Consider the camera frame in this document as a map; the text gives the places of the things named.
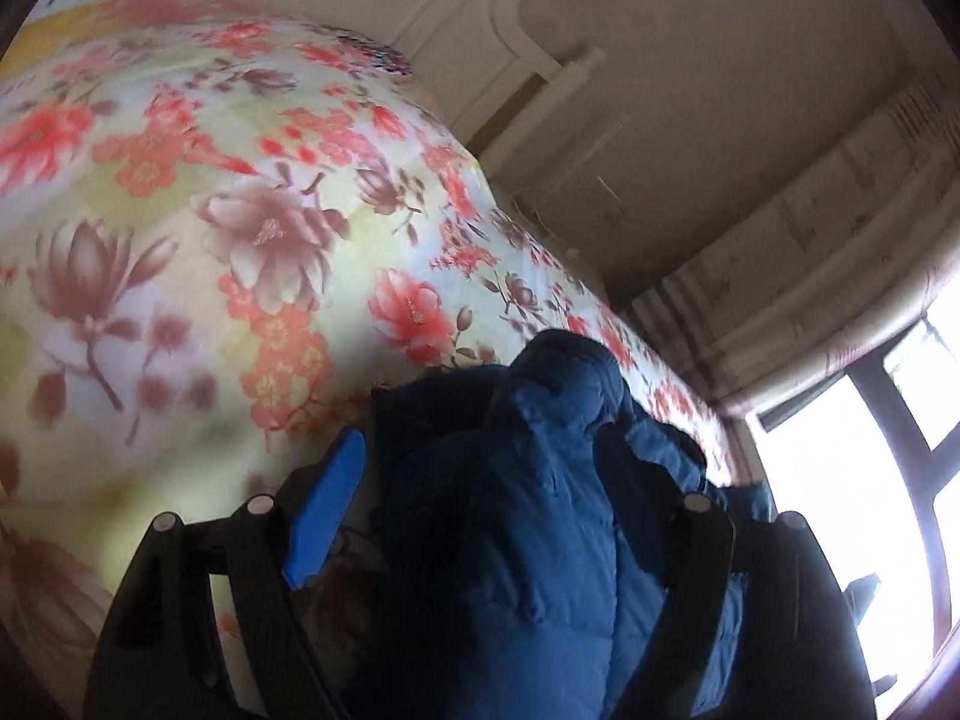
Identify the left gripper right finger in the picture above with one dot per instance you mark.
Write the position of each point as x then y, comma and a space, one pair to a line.
797, 654

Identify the floral bed quilt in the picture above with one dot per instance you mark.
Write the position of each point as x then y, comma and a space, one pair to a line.
220, 231

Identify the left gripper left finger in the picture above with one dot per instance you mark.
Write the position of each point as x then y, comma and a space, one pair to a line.
204, 624

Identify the dark window frame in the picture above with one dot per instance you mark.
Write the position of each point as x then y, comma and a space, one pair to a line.
909, 384

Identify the blue puffer jacket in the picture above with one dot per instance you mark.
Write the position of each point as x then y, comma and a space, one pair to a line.
498, 582

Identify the white headboard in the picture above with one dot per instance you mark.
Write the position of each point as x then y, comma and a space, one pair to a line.
494, 84

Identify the blue red floral pillow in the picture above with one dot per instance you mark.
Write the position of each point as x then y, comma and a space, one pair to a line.
377, 55

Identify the striped beige curtain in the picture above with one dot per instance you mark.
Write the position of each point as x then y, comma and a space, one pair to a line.
837, 262

